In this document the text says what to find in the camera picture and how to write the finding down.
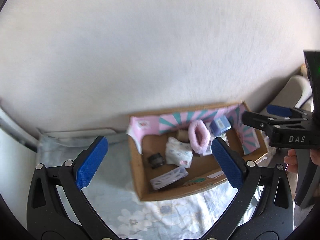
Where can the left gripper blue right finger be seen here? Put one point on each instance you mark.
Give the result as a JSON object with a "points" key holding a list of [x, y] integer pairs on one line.
{"points": [[231, 163]]}

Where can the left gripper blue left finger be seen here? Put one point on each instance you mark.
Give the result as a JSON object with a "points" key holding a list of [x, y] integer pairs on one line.
{"points": [[88, 161]]}

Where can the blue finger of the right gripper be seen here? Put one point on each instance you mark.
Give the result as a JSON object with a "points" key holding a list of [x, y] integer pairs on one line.
{"points": [[279, 111]]}

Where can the small blue carton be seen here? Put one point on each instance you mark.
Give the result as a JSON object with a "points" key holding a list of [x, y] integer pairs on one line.
{"points": [[220, 125]]}

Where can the white patterned tissue pack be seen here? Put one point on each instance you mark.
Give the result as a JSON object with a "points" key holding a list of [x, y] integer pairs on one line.
{"points": [[178, 153]]}

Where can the black round jar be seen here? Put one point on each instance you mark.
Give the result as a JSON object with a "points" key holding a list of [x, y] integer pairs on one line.
{"points": [[156, 161]]}

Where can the person right hand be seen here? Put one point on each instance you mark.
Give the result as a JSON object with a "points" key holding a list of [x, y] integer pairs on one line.
{"points": [[292, 163]]}

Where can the pink teal cardboard box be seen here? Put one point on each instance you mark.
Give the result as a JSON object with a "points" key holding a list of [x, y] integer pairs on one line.
{"points": [[149, 132]]}

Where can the white bed frame rail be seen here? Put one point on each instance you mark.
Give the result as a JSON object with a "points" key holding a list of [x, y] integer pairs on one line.
{"points": [[78, 133]]}

